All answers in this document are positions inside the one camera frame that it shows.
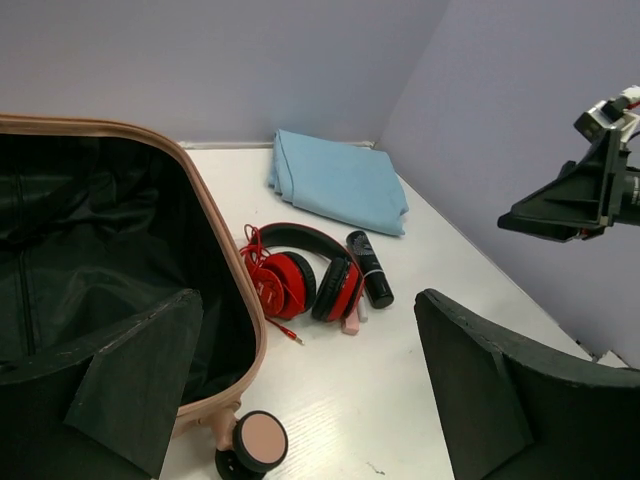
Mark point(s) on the black cylindrical bottle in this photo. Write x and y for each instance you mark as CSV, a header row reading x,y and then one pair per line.
x,y
376,284

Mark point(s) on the red black headphones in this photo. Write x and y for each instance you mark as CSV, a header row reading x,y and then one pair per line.
x,y
297,269

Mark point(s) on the pink white stick tube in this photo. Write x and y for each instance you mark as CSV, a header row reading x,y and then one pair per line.
x,y
351,324

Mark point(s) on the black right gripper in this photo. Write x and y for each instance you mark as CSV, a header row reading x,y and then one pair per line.
x,y
583,199

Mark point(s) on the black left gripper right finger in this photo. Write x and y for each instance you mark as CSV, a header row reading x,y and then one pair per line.
x,y
513,408

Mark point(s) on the pink hard-shell suitcase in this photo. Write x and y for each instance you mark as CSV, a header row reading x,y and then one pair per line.
x,y
101,220

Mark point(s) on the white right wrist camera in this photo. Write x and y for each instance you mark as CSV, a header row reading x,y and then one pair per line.
x,y
614,113

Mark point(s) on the light blue cloth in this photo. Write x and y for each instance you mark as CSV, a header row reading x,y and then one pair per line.
x,y
353,185

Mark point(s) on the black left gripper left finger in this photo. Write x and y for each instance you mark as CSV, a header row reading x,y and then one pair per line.
x,y
102,406

